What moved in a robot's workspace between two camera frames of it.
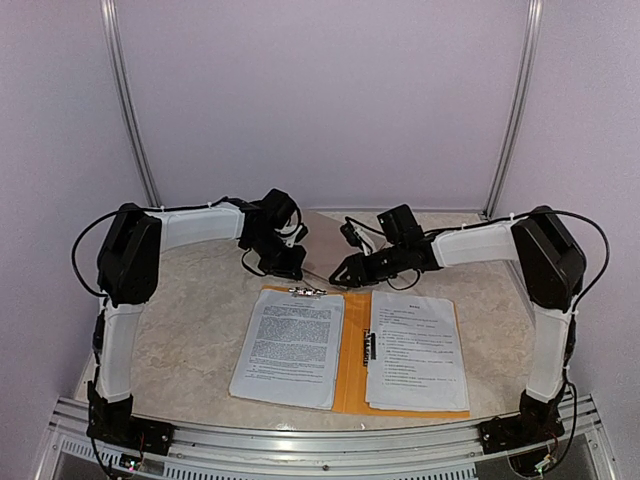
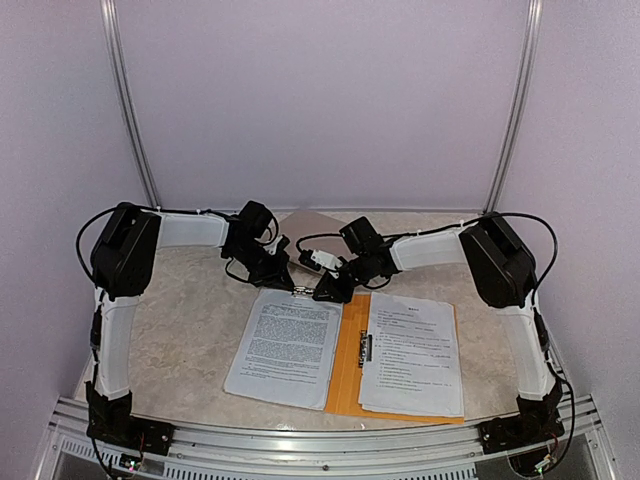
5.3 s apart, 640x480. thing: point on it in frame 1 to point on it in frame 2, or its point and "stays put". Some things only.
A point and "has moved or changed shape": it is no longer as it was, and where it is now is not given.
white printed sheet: x=419 y=362 stays put
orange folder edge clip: x=302 y=291 stays put
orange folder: x=359 y=350 has moved or changed shape
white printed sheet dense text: x=290 y=352 stays put
